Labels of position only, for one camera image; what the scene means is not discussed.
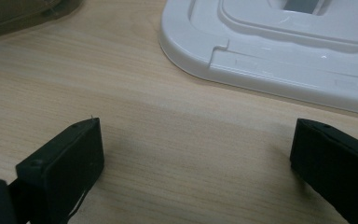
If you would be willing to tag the white plastic tray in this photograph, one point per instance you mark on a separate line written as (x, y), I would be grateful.
(276, 46)

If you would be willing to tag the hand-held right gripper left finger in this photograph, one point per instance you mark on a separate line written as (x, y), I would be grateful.
(65, 168)

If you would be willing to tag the brown translucent storage box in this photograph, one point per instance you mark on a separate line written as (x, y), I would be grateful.
(18, 15)

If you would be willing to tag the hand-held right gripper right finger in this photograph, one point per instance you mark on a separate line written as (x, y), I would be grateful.
(338, 168)

